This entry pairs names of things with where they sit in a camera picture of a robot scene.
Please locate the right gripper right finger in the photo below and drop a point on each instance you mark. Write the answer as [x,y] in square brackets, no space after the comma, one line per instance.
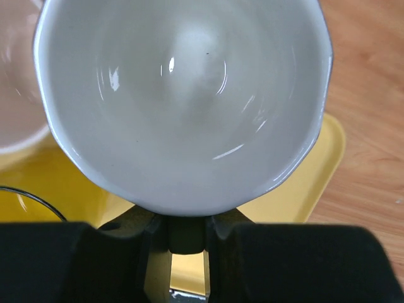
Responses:
[284,262]

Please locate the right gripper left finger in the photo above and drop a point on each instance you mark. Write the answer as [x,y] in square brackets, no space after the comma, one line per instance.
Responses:
[124,260]

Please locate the yellow cup black handle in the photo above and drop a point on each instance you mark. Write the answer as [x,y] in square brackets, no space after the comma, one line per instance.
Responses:
[21,206]

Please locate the white cup green handle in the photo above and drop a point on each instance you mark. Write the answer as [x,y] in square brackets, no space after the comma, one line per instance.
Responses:
[185,108]

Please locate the pink translucent cup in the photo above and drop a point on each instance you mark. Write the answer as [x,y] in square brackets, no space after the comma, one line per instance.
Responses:
[23,122]

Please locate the yellow plastic tray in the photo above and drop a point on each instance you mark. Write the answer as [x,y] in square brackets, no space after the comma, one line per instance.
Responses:
[50,175]

